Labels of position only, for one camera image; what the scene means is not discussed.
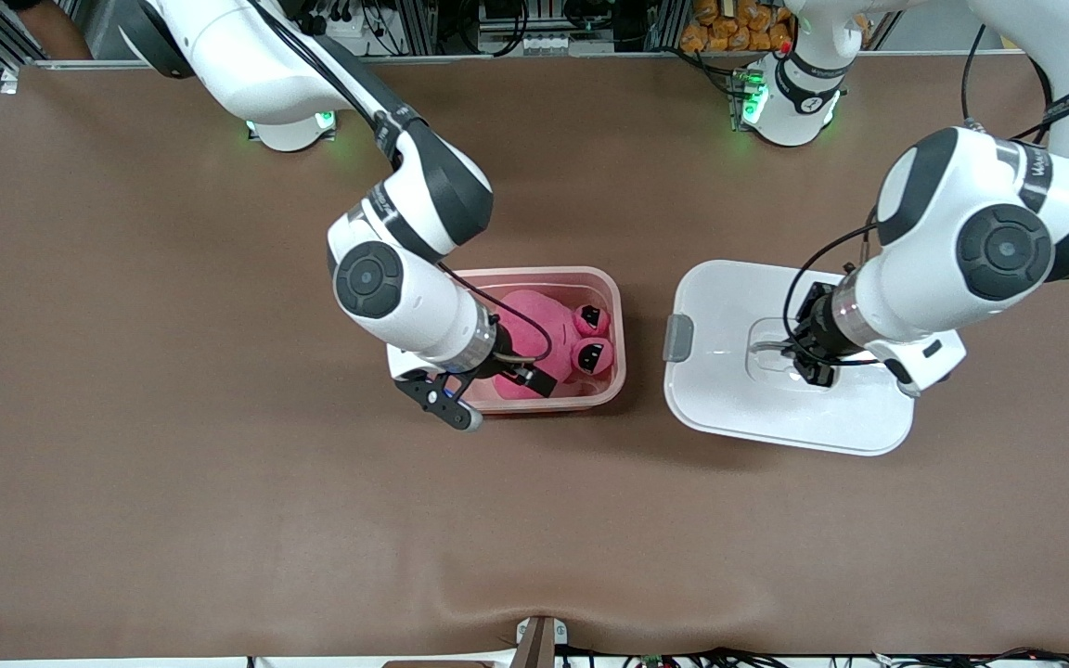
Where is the pink plush toy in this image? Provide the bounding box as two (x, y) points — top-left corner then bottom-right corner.
(488, 289), (616, 402)

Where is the person forearm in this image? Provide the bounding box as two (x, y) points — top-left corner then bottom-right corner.
(6, 0), (97, 62)

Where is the pink translucent plastic box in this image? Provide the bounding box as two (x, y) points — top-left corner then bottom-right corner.
(442, 266), (627, 415)

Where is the bag of orange snacks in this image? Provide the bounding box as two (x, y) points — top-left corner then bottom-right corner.
(678, 0), (795, 54)

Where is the white power strip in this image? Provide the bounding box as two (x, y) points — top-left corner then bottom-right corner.
(479, 28), (612, 57)
(312, 0), (396, 58)

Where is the left arm black wrist cable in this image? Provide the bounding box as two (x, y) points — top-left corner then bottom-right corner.
(783, 218), (881, 367)

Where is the metal table edge bracket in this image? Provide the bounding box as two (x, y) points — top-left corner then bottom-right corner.
(511, 615), (570, 668)

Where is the black cable with metal connector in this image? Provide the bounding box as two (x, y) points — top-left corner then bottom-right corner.
(961, 23), (1055, 149)

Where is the silver table edge rail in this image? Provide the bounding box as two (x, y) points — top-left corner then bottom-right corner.
(1, 48), (1069, 73)

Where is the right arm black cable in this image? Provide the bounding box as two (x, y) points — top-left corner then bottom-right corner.
(251, 0), (554, 367)

